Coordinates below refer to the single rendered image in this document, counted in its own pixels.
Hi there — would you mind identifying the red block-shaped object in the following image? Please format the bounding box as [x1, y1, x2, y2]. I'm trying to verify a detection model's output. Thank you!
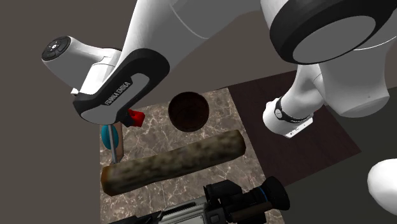
[127, 108, 146, 128]

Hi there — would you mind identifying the teal oval object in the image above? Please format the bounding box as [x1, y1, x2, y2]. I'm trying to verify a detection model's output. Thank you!
[100, 124, 120, 150]

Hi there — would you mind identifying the dark brown round bowl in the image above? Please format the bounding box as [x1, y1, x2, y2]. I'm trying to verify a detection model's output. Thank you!
[167, 91, 210, 133]

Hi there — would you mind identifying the long brown bread loaf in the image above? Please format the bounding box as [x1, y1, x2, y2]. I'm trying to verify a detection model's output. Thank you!
[100, 129, 247, 197]

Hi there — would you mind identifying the dark maroon robot stand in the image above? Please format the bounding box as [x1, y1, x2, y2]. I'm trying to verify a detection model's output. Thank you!
[227, 70, 363, 188]

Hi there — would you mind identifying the black and grey camcorder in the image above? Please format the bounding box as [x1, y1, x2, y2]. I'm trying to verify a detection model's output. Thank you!
[108, 176, 291, 224]

